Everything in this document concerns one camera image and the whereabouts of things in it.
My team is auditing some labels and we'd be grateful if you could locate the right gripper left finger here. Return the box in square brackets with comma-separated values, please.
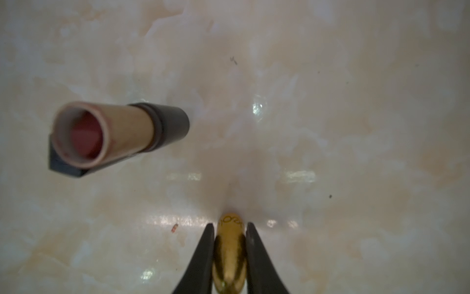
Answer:
[173, 223, 215, 294]

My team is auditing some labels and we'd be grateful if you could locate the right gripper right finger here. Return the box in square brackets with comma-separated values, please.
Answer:
[246, 222, 289, 294]

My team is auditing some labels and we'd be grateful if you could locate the gold bullet lipstick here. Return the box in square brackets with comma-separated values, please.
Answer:
[212, 213, 247, 294]

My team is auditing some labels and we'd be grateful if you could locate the black lipstick tube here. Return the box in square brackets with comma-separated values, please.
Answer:
[48, 101, 190, 178]

